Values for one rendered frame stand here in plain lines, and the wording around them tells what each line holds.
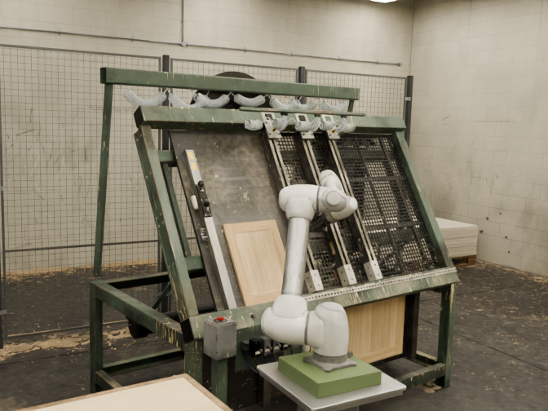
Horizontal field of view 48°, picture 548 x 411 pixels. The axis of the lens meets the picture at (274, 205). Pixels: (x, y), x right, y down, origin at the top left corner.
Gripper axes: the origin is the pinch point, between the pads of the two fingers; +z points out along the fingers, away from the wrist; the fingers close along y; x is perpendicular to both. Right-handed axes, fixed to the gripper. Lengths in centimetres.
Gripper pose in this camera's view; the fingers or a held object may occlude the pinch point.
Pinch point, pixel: (310, 229)
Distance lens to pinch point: 377.4
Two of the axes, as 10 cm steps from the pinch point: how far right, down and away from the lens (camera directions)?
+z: -5.5, 3.9, 7.4
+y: -2.8, -9.2, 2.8
